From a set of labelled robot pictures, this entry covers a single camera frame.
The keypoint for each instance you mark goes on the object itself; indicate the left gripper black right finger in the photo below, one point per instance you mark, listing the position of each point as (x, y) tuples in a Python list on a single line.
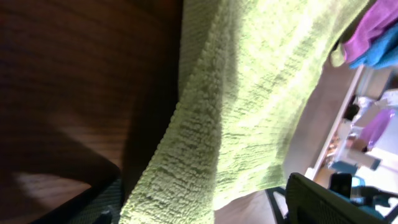
[(309, 203)]

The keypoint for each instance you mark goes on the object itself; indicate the purple cloth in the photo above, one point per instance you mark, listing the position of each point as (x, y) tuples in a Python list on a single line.
[(377, 19)]

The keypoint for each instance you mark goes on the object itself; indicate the blue cloth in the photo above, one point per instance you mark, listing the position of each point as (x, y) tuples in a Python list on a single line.
[(382, 53)]

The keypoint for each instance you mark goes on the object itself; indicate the light green cloth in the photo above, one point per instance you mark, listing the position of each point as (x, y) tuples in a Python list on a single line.
[(246, 71)]

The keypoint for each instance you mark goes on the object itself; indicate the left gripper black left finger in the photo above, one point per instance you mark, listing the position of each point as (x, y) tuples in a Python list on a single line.
[(100, 204)]

